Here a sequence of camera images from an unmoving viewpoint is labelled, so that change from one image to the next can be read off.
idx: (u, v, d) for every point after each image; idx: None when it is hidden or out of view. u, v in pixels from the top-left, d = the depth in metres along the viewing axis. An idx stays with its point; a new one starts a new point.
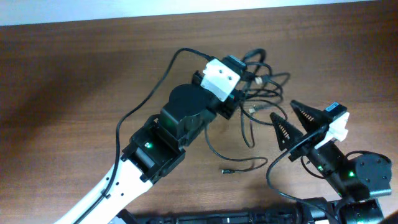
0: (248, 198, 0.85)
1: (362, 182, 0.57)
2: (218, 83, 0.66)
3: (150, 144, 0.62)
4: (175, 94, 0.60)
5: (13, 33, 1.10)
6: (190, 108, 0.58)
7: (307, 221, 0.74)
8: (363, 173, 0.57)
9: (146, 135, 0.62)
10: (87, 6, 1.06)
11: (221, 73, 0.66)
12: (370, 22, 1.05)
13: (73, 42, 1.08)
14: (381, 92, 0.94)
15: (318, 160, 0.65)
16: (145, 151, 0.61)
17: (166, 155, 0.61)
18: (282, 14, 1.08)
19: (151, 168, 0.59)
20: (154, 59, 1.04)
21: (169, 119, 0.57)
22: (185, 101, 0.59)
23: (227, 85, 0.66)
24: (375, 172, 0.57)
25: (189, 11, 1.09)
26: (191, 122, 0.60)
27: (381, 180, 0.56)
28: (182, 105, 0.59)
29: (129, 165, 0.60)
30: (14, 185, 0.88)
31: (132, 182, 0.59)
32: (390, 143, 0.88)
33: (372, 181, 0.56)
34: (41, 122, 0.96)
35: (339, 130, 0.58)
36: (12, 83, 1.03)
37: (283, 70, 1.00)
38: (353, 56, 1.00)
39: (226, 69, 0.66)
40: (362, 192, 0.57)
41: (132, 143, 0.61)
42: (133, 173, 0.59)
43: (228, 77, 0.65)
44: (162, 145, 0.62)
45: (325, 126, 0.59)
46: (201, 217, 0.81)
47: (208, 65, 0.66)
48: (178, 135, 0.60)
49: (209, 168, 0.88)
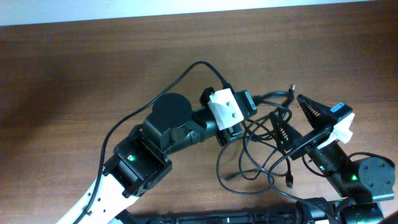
0: (250, 198, 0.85)
1: (365, 186, 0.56)
2: (221, 112, 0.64)
3: (133, 156, 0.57)
4: (157, 104, 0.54)
5: (14, 32, 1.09)
6: (173, 118, 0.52)
7: (307, 221, 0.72)
8: (367, 177, 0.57)
9: (131, 146, 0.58)
10: (90, 7, 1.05)
11: (227, 106, 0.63)
12: (367, 23, 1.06)
13: (75, 42, 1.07)
14: (379, 93, 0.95)
15: (321, 160, 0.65)
16: (128, 164, 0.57)
17: (150, 167, 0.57)
18: (283, 15, 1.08)
19: (134, 182, 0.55)
20: (155, 60, 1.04)
21: (152, 130, 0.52)
22: (169, 109, 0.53)
23: (227, 119, 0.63)
24: (379, 176, 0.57)
25: (189, 12, 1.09)
26: (178, 133, 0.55)
27: (384, 185, 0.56)
28: (165, 115, 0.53)
29: (109, 180, 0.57)
30: (14, 185, 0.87)
31: (113, 198, 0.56)
32: (388, 144, 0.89)
33: (375, 185, 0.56)
34: (42, 122, 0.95)
35: (345, 132, 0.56)
36: (13, 82, 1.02)
37: (283, 71, 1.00)
38: (352, 58, 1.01)
39: (234, 104, 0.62)
40: (364, 196, 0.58)
41: (115, 155, 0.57)
42: (114, 190, 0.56)
43: (231, 113, 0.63)
44: (146, 157, 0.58)
45: (329, 127, 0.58)
46: (204, 216, 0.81)
47: (219, 92, 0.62)
48: (161, 147, 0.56)
49: (211, 168, 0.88)
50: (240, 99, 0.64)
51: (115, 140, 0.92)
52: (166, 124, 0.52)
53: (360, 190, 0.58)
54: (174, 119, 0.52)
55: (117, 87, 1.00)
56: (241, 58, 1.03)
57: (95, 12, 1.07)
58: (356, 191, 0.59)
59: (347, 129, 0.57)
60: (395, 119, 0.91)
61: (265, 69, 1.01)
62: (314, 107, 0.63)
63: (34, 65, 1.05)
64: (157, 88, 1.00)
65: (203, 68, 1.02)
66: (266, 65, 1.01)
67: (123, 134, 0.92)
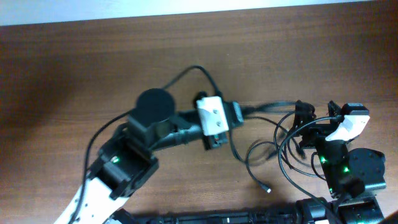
0: (250, 198, 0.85)
1: (357, 175, 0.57)
2: (206, 119, 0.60)
3: (117, 157, 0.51)
4: (136, 95, 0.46)
5: (15, 32, 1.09)
6: (158, 112, 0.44)
7: (307, 221, 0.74)
8: (357, 167, 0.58)
9: (114, 145, 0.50)
10: (90, 7, 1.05)
11: (215, 114, 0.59)
12: (367, 24, 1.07)
13: (75, 42, 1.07)
14: (379, 93, 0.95)
15: (325, 151, 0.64)
16: (112, 166, 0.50)
17: (138, 167, 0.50)
18: (283, 15, 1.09)
19: (121, 183, 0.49)
20: (155, 59, 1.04)
21: (133, 126, 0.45)
22: (154, 101, 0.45)
23: (211, 129, 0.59)
24: (369, 166, 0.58)
25: (190, 12, 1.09)
26: (163, 127, 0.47)
27: (374, 175, 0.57)
28: (148, 110, 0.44)
29: (96, 184, 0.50)
30: (14, 185, 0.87)
31: (100, 203, 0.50)
32: (388, 144, 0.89)
33: (366, 175, 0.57)
34: (43, 121, 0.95)
35: (354, 124, 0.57)
36: (13, 81, 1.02)
37: (283, 70, 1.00)
38: (352, 57, 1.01)
39: (222, 114, 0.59)
40: (357, 187, 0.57)
41: (97, 157, 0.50)
42: (101, 194, 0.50)
43: (217, 122, 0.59)
44: (132, 155, 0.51)
45: (341, 116, 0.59)
46: (204, 216, 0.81)
47: (209, 99, 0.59)
48: (147, 144, 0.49)
49: (211, 168, 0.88)
50: (226, 108, 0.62)
51: None
52: (151, 119, 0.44)
53: (352, 181, 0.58)
54: (159, 114, 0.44)
55: (117, 87, 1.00)
56: (241, 58, 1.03)
57: (95, 12, 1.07)
58: (349, 182, 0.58)
59: (359, 125, 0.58)
60: (395, 119, 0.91)
61: (266, 69, 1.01)
62: (338, 112, 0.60)
63: (34, 65, 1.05)
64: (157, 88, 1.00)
65: (203, 68, 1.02)
66: (266, 65, 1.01)
67: None
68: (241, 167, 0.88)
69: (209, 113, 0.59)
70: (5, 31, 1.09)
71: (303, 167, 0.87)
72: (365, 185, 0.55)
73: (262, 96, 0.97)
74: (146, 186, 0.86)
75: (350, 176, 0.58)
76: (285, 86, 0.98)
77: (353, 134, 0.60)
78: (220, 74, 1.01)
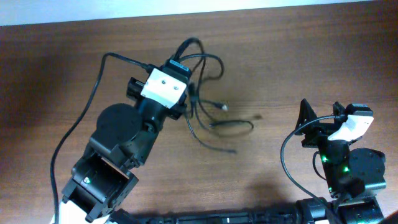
0: (250, 198, 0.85)
1: (357, 175, 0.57)
2: (163, 94, 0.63)
3: (89, 178, 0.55)
4: (102, 122, 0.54)
5: (17, 32, 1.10)
6: (122, 134, 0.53)
7: (307, 221, 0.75)
8: (358, 166, 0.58)
9: (87, 167, 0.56)
10: (91, 7, 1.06)
11: (165, 84, 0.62)
12: (368, 23, 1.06)
13: (75, 42, 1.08)
14: (380, 93, 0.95)
15: (326, 150, 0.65)
16: (86, 186, 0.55)
17: (111, 186, 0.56)
18: (283, 15, 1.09)
19: (95, 205, 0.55)
20: (154, 58, 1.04)
21: (101, 149, 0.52)
22: (117, 125, 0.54)
23: (173, 95, 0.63)
24: (369, 165, 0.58)
25: (190, 12, 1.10)
26: (130, 146, 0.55)
27: (374, 175, 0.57)
28: (114, 132, 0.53)
29: (71, 206, 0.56)
30: (15, 185, 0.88)
31: (76, 222, 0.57)
32: (389, 144, 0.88)
33: (367, 174, 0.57)
34: (43, 121, 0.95)
35: (357, 124, 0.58)
36: (15, 81, 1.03)
37: (283, 70, 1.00)
38: (352, 56, 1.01)
39: (170, 79, 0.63)
40: (357, 186, 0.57)
41: (71, 178, 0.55)
42: (76, 214, 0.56)
43: (173, 87, 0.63)
44: (104, 175, 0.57)
45: (344, 116, 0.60)
46: (203, 216, 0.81)
47: (150, 79, 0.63)
48: (117, 163, 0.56)
49: (211, 168, 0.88)
50: (171, 71, 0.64)
51: None
52: (115, 140, 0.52)
53: (352, 180, 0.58)
54: (122, 134, 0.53)
55: (117, 88, 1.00)
56: (241, 58, 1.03)
57: (94, 12, 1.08)
58: (350, 182, 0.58)
59: (361, 126, 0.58)
60: (396, 119, 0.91)
61: (266, 68, 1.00)
62: (342, 113, 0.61)
63: (34, 65, 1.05)
64: None
65: (203, 68, 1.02)
66: (266, 65, 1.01)
67: None
68: (242, 167, 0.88)
69: (161, 86, 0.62)
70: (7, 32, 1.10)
71: (303, 167, 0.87)
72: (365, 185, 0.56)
73: (262, 96, 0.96)
74: (147, 186, 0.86)
75: (349, 175, 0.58)
76: (285, 86, 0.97)
77: (355, 135, 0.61)
78: (220, 74, 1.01)
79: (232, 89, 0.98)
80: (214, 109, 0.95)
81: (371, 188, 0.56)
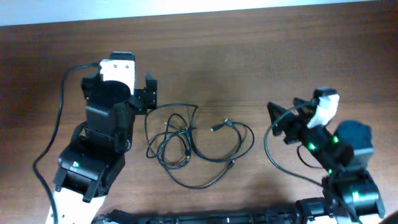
0: (250, 198, 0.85)
1: (344, 141, 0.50)
2: (119, 76, 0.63)
3: (78, 161, 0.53)
4: (96, 90, 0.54)
5: (19, 32, 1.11)
6: (115, 97, 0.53)
7: (306, 218, 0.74)
8: (344, 134, 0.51)
9: (72, 152, 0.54)
10: (91, 7, 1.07)
11: (117, 67, 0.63)
12: (365, 23, 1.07)
13: (76, 42, 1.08)
14: (379, 93, 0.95)
15: (308, 138, 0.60)
16: (75, 171, 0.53)
17: (101, 163, 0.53)
18: (282, 15, 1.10)
19: (89, 185, 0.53)
20: (154, 58, 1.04)
21: (98, 112, 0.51)
22: (112, 91, 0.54)
23: (127, 73, 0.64)
24: (357, 132, 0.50)
25: (189, 12, 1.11)
26: (122, 114, 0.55)
27: (363, 140, 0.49)
28: (108, 96, 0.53)
29: (65, 194, 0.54)
30: (13, 185, 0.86)
31: (74, 206, 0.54)
32: (388, 143, 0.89)
33: (354, 140, 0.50)
34: (43, 121, 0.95)
35: (328, 104, 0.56)
36: (14, 81, 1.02)
37: (283, 70, 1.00)
38: (351, 56, 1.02)
39: (118, 61, 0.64)
40: (347, 155, 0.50)
41: (60, 167, 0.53)
42: (73, 200, 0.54)
43: (124, 66, 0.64)
44: (94, 154, 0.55)
45: (315, 100, 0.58)
46: (204, 216, 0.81)
47: (101, 68, 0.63)
48: (111, 133, 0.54)
49: (211, 169, 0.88)
50: (116, 56, 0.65)
51: None
52: (110, 103, 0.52)
53: (344, 154, 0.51)
54: (115, 98, 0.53)
55: None
56: (241, 57, 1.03)
57: (95, 12, 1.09)
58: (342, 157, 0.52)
59: (333, 105, 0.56)
60: (395, 119, 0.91)
61: (266, 69, 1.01)
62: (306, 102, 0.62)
63: (35, 65, 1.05)
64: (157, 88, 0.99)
65: (203, 68, 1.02)
66: (266, 65, 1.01)
67: None
68: (242, 167, 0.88)
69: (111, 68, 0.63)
70: (9, 32, 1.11)
71: (303, 167, 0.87)
72: (357, 154, 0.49)
73: (262, 96, 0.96)
74: (146, 186, 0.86)
75: (339, 148, 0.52)
76: (285, 85, 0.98)
77: (328, 118, 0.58)
78: (220, 74, 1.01)
79: (232, 89, 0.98)
80: (212, 109, 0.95)
81: (364, 157, 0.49)
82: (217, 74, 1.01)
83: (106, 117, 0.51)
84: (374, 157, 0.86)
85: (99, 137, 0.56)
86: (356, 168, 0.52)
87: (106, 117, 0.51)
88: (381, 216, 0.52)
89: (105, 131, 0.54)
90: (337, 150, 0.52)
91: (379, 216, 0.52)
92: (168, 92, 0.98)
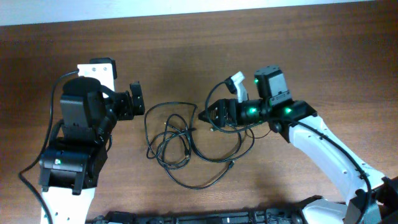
0: (250, 198, 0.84)
1: (259, 74, 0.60)
2: (99, 77, 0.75)
3: (59, 158, 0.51)
4: (70, 83, 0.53)
5: (20, 32, 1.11)
6: (89, 87, 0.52)
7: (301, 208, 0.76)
8: (260, 71, 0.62)
9: (51, 151, 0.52)
10: (91, 7, 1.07)
11: (96, 70, 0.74)
12: (364, 24, 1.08)
13: (76, 41, 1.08)
14: (379, 93, 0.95)
15: (247, 107, 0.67)
16: (59, 168, 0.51)
17: (83, 155, 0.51)
18: (280, 15, 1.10)
19: (76, 178, 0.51)
20: (153, 58, 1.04)
21: (73, 102, 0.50)
22: (86, 84, 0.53)
23: (106, 74, 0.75)
24: (267, 68, 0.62)
25: (189, 12, 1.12)
26: (96, 104, 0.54)
27: (270, 69, 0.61)
28: (82, 88, 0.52)
29: (54, 193, 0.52)
30: (13, 185, 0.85)
31: (66, 201, 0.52)
32: (389, 142, 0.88)
33: (265, 70, 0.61)
34: (42, 119, 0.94)
35: (237, 75, 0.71)
36: (15, 80, 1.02)
37: (283, 69, 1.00)
38: (349, 56, 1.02)
39: (97, 65, 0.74)
40: (267, 86, 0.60)
41: (42, 167, 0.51)
42: (64, 196, 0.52)
43: (102, 68, 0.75)
44: (74, 149, 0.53)
45: (229, 80, 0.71)
46: (204, 216, 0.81)
47: (83, 72, 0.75)
48: (87, 125, 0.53)
49: (211, 168, 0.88)
50: (95, 60, 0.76)
51: (114, 139, 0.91)
52: (84, 93, 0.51)
53: (267, 89, 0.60)
54: (90, 89, 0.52)
55: (116, 86, 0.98)
56: (241, 57, 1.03)
57: (96, 12, 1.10)
58: (268, 94, 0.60)
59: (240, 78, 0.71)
60: (395, 119, 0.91)
61: None
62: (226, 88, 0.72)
63: (35, 65, 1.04)
64: (157, 87, 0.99)
65: (203, 67, 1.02)
66: (266, 65, 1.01)
67: (123, 134, 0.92)
68: (242, 166, 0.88)
69: (89, 73, 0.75)
70: (10, 32, 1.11)
71: (303, 166, 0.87)
72: (271, 78, 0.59)
73: None
74: (146, 186, 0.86)
75: (263, 88, 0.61)
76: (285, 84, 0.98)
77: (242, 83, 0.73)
78: (220, 74, 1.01)
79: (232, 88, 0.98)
80: None
81: (278, 80, 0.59)
82: (217, 74, 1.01)
83: (80, 108, 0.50)
84: (374, 157, 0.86)
85: (78, 131, 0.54)
86: (282, 96, 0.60)
87: (82, 107, 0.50)
88: (315, 115, 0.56)
89: (82, 124, 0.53)
90: (263, 91, 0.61)
91: (314, 116, 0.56)
92: (168, 92, 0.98)
